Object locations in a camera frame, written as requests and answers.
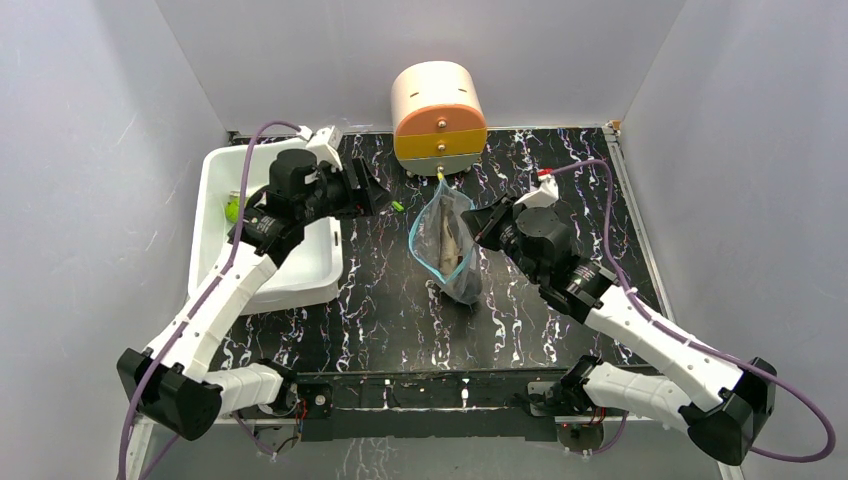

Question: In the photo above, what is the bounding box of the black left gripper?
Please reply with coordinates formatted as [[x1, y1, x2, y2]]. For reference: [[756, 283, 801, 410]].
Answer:
[[299, 159, 394, 226]]

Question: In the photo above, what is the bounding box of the grey toy fish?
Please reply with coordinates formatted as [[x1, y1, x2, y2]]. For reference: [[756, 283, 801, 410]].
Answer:
[[439, 198, 463, 278]]

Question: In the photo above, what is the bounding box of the clear zip top bag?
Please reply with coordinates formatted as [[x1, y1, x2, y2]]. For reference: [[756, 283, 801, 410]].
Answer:
[[408, 177, 482, 305]]

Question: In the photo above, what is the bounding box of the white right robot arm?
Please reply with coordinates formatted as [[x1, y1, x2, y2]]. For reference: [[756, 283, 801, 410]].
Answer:
[[461, 197, 775, 466]]

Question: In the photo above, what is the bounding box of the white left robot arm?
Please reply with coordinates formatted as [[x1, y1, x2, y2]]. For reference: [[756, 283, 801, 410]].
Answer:
[[117, 149, 392, 440]]

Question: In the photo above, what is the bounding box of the white plastic bin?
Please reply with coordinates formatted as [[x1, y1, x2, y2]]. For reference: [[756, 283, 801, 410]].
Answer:
[[187, 145, 343, 315]]

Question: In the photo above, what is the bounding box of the round orange drawer cabinet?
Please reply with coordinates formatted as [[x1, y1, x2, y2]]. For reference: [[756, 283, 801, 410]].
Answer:
[[390, 61, 488, 177]]

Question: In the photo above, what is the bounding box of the green toy apple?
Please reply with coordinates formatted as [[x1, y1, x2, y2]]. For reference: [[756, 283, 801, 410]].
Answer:
[[224, 193, 247, 224]]

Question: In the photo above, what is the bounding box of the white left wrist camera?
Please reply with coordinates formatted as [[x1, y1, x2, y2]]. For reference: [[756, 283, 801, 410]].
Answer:
[[297, 125, 343, 171]]

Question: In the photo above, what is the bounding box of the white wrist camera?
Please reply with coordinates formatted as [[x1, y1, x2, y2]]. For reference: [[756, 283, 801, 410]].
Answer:
[[297, 125, 343, 171], [515, 169, 560, 208]]

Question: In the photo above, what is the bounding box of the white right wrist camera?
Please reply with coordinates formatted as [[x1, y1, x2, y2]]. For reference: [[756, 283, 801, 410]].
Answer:
[[515, 169, 560, 208]]

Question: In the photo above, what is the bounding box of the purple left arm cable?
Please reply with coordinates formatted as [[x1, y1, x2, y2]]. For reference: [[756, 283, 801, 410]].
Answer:
[[116, 120, 313, 480]]

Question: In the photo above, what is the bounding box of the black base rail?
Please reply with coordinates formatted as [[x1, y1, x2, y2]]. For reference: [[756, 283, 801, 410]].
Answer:
[[235, 369, 631, 458]]

